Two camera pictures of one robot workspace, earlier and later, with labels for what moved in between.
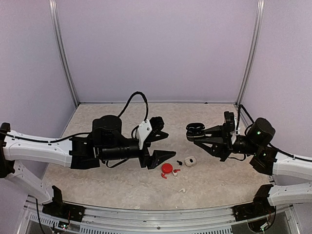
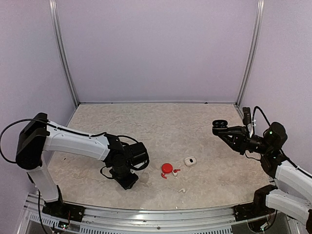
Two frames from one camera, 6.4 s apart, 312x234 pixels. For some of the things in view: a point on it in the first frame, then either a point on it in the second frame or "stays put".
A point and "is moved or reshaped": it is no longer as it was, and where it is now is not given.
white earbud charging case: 190,161 stays put
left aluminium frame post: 53,10 stays put
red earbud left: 163,175 stays put
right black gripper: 222,148 to 239,143
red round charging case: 166,168 stays put
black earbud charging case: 195,130 is moved or reshaped
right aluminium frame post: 260,16 stays put
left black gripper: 154,161 to 127,184
